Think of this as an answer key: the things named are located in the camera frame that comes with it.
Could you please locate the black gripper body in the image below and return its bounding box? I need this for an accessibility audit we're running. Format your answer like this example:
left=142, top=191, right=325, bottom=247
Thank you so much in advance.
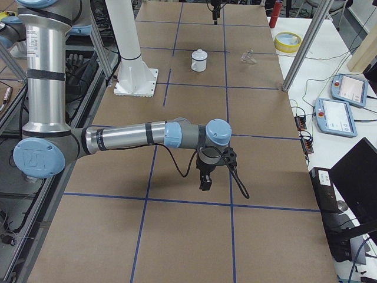
left=210, top=0, right=221, bottom=12
left=196, top=159, right=217, bottom=179

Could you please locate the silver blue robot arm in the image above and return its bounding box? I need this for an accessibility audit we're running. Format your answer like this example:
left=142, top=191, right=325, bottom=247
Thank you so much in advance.
left=13, top=1, right=236, bottom=190

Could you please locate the white enamel mug blue rim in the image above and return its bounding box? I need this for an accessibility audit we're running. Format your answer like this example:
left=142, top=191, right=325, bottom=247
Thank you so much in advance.
left=191, top=57, right=207, bottom=73

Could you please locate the red cylinder tube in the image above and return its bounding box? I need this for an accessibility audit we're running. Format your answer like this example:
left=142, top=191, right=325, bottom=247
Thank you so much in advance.
left=269, top=0, right=283, bottom=29

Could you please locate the yellow rimmed bowl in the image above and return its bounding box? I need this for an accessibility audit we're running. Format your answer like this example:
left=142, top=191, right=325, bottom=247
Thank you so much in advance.
left=274, top=32, right=302, bottom=53

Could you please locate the orange black adapter near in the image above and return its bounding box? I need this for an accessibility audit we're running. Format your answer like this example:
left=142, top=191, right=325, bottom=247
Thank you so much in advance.
left=299, top=130, right=314, bottom=155

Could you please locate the orange black adapter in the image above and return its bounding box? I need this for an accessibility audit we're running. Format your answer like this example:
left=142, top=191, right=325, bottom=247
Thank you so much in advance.
left=299, top=130, right=314, bottom=155
left=292, top=106, right=307, bottom=130

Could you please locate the orange black adapter far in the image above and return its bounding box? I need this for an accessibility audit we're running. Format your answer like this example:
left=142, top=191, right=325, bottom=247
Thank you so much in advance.
left=292, top=106, right=307, bottom=130

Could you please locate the near blue teach pendant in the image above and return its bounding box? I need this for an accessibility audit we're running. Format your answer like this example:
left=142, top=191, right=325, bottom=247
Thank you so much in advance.
left=315, top=98, right=358, bottom=137

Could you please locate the blue teach pendant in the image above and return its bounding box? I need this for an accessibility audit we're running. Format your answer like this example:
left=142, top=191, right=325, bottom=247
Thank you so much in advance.
left=315, top=98, right=358, bottom=137
left=330, top=74, right=368, bottom=108

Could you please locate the black computer monitor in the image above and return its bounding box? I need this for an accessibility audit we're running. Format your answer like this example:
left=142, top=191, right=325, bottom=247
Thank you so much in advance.
left=329, top=137, right=377, bottom=226

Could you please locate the black desktop box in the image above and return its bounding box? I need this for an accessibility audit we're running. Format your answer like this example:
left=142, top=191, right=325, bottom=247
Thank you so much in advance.
left=309, top=167, right=357, bottom=262

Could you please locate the far blue teach pendant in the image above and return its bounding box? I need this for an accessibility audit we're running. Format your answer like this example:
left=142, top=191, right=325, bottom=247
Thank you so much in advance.
left=330, top=74, right=368, bottom=108

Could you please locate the wooden plank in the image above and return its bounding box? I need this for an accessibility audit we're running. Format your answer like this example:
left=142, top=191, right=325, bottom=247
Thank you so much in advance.
left=347, top=25, right=377, bottom=73

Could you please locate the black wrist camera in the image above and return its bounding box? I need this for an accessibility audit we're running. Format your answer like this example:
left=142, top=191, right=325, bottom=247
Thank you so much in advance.
left=223, top=147, right=237, bottom=170

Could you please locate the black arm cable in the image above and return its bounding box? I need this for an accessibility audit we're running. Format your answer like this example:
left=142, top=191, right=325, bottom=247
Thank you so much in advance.
left=156, top=143, right=250, bottom=199

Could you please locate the white pedestal column with base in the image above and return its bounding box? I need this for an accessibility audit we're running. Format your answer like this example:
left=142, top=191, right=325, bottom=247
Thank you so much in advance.
left=105, top=0, right=158, bottom=97

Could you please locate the aluminium frame post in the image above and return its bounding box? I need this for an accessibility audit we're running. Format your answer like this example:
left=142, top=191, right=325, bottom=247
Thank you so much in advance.
left=282, top=0, right=334, bottom=92

